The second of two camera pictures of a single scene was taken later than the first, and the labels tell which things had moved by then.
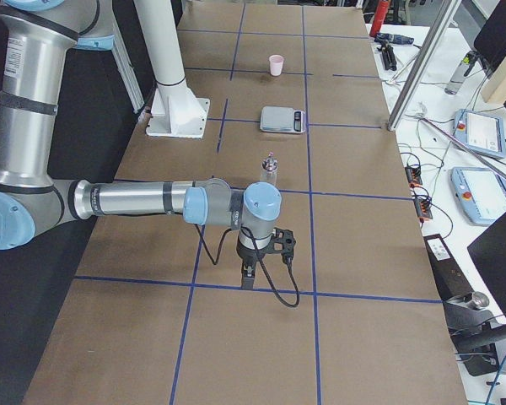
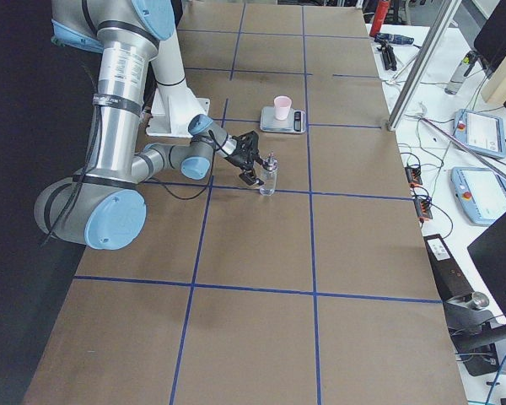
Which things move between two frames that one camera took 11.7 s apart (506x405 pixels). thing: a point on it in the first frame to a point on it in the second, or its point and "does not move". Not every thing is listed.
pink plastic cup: (276, 64) to (282, 105)
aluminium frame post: (424, 63) does not move
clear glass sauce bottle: (269, 169) does not move
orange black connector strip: (423, 204) does not move
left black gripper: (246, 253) to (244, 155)
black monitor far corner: (499, 33) does not move
